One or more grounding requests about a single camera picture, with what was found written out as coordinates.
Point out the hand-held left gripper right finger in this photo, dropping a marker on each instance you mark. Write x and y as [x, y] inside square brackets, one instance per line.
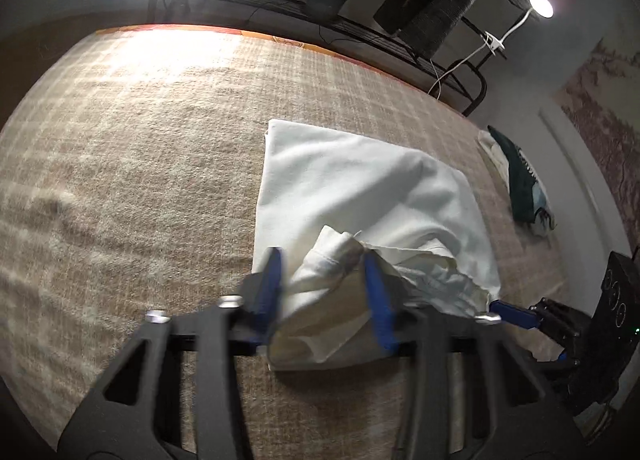
[377, 295]

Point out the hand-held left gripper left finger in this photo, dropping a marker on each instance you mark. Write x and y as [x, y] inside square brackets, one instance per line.
[267, 285]

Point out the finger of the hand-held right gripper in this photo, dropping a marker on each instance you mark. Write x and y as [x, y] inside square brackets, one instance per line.
[510, 312]
[562, 356]

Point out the white t-shirt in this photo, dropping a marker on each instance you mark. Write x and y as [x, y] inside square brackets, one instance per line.
[350, 175]

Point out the folded green white garment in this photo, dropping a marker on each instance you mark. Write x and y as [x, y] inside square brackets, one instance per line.
[520, 180]

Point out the beige plaid blanket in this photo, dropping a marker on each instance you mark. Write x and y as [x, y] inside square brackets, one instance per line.
[125, 165]

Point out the orange patterned bed sheet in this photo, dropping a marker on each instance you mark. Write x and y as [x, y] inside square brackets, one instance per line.
[200, 30]

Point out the white clip lamp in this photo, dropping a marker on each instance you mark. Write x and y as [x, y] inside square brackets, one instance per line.
[541, 4]

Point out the landscape wall mural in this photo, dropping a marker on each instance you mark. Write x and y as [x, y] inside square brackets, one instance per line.
[605, 115]

